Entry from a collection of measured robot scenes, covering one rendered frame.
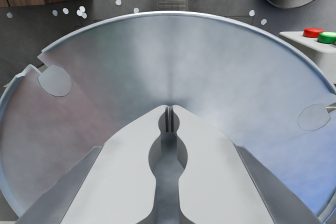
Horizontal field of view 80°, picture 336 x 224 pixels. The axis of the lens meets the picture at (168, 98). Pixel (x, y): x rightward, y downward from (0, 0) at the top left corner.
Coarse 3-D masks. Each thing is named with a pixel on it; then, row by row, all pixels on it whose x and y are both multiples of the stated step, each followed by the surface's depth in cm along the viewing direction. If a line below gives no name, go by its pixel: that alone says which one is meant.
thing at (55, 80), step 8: (48, 72) 13; (56, 72) 13; (64, 72) 13; (40, 80) 13; (48, 80) 13; (56, 80) 13; (64, 80) 13; (48, 88) 14; (56, 88) 14; (64, 88) 14
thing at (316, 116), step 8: (312, 104) 14; (320, 104) 14; (304, 112) 14; (312, 112) 14; (320, 112) 14; (304, 120) 14; (312, 120) 14; (320, 120) 14; (304, 128) 15; (312, 128) 15
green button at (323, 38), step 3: (321, 33) 31; (318, 36) 31; (321, 36) 30; (324, 36) 30; (327, 36) 30; (330, 36) 30; (333, 36) 30; (318, 39) 31; (321, 39) 31; (324, 39) 30; (327, 39) 30; (330, 39) 30; (333, 39) 30; (321, 42) 31; (324, 42) 30; (327, 42) 30; (330, 42) 30; (333, 42) 30
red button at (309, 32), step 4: (308, 28) 35; (312, 28) 35; (316, 28) 34; (304, 32) 34; (308, 32) 34; (312, 32) 33; (316, 32) 33; (320, 32) 33; (308, 36) 34; (312, 36) 34; (316, 36) 33
